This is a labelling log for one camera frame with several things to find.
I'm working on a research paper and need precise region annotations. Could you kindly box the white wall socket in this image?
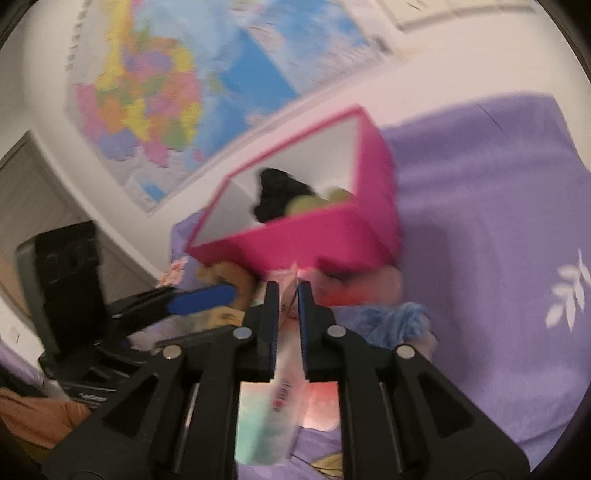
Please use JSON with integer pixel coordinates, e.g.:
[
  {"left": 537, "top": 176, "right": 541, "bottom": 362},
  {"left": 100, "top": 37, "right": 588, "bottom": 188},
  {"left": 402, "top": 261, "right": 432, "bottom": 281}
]
[
  {"left": 388, "top": 0, "right": 467, "bottom": 31},
  {"left": 462, "top": 0, "right": 536, "bottom": 19}
]

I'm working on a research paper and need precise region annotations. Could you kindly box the black scrunchie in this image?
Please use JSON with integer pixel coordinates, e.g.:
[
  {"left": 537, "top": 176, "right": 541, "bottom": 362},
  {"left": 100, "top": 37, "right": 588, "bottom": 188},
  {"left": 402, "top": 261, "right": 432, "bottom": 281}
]
[{"left": 252, "top": 167, "right": 315, "bottom": 224}]

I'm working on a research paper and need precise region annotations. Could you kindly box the grey door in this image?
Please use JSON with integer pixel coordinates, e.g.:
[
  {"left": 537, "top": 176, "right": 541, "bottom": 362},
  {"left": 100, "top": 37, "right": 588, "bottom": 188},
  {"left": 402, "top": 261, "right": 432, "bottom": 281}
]
[{"left": 0, "top": 131, "right": 158, "bottom": 319}]

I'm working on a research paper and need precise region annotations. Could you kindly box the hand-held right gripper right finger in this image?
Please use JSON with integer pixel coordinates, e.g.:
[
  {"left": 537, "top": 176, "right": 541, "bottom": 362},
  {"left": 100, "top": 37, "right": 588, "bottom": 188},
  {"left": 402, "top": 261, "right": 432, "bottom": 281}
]
[{"left": 297, "top": 281, "right": 531, "bottom": 480}]

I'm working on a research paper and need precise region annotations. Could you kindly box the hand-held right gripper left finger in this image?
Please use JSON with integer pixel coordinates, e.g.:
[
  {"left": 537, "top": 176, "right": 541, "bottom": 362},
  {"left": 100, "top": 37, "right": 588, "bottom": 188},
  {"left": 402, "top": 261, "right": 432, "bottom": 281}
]
[{"left": 42, "top": 281, "right": 280, "bottom": 480}]

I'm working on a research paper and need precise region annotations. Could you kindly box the white tissue packet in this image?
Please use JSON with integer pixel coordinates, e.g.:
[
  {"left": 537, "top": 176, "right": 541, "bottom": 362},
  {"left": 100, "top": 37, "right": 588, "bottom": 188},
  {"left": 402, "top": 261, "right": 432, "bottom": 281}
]
[{"left": 235, "top": 265, "right": 345, "bottom": 466}]

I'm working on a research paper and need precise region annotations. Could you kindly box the person's left forearm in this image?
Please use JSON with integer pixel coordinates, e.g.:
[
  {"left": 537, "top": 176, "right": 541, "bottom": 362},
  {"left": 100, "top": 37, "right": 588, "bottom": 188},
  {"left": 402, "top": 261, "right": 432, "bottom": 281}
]
[{"left": 0, "top": 388, "right": 90, "bottom": 449}]

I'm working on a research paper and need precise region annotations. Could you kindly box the colourful wall map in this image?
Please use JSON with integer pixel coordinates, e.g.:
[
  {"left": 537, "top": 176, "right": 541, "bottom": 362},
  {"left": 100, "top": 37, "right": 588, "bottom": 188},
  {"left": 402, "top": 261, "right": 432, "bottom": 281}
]
[{"left": 62, "top": 0, "right": 398, "bottom": 213}]

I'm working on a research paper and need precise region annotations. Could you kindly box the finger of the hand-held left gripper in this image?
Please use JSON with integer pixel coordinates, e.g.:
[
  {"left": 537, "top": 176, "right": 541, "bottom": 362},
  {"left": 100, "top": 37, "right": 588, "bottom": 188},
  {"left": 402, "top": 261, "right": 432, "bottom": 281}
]
[
  {"left": 154, "top": 325, "right": 241, "bottom": 352},
  {"left": 107, "top": 282, "right": 239, "bottom": 334}
]

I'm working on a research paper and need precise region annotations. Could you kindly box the green plush toy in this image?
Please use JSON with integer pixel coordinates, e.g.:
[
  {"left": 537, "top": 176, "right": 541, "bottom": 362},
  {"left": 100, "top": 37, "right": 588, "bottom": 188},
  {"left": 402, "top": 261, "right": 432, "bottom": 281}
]
[{"left": 284, "top": 185, "right": 358, "bottom": 217}]

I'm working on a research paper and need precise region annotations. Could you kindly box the pink storage box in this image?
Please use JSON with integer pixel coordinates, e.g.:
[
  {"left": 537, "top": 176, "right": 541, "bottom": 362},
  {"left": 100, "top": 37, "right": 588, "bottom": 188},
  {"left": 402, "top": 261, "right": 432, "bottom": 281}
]
[{"left": 185, "top": 105, "right": 402, "bottom": 273}]

